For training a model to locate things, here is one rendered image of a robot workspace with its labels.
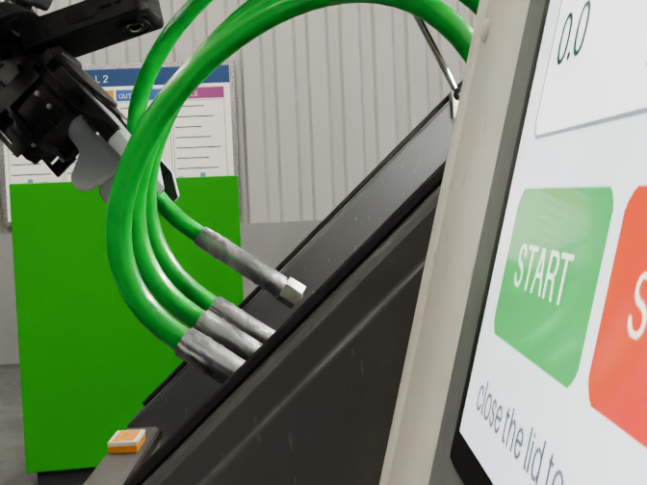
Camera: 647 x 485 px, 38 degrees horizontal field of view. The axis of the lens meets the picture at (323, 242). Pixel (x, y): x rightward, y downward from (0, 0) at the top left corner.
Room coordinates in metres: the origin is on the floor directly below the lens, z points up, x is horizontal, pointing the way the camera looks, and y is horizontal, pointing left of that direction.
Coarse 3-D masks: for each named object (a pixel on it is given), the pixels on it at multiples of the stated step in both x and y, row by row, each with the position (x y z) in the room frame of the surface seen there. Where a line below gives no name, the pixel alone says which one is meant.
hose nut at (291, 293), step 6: (288, 282) 0.75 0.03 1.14; (294, 282) 0.75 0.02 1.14; (288, 288) 0.74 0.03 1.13; (294, 288) 0.74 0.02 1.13; (300, 288) 0.75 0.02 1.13; (282, 294) 0.74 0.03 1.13; (288, 294) 0.74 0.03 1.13; (294, 294) 0.74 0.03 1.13; (300, 294) 0.74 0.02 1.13; (282, 300) 0.75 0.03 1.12; (288, 300) 0.74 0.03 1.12; (294, 300) 0.74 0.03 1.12; (288, 306) 0.75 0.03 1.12
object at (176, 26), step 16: (192, 0) 0.75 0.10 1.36; (208, 0) 0.75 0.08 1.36; (176, 16) 0.75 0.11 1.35; (192, 16) 0.75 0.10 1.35; (176, 32) 0.75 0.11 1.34; (160, 48) 0.75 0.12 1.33; (144, 64) 0.75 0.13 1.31; (160, 64) 0.75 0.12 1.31; (144, 80) 0.75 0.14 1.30; (144, 96) 0.75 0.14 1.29; (128, 112) 0.75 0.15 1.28; (144, 112) 0.75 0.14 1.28; (128, 128) 0.75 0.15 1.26; (160, 208) 0.75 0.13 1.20; (176, 208) 0.75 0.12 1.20; (176, 224) 0.75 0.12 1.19; (192, 224) 0.75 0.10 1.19; (192, 240) 0.75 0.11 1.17
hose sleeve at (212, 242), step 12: (204, 228) 0.75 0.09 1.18; (204, 240) 0.74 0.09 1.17; (216, 240) 0.75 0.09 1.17; (216, 252) 0.74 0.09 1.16; (228, 252) 0.74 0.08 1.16; (240, 252) 0.75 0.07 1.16; (228, 264) 0.75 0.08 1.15; (240, 264) 0.74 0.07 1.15; (252, 264) 0.75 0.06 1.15; (264, 264) 0.75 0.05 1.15; (252, 276) 0.75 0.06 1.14; (264, 276) 0.74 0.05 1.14; (276, 276) 0.75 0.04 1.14; (264, 288) 0.75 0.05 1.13; (276, 288) 0.75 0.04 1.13
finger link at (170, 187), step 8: (120, 120) 0.78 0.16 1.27; (168, 168) 0.77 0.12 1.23; (168, 176) 0.76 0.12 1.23; (104, 184) 0.78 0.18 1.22; (168, 184) 0.76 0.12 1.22; (176, 184) 0.76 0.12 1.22; (104, 192) 0.78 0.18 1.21; (168, 192) 0.76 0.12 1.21; (176, 192) 0.76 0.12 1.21; (104, 200) 0.78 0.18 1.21
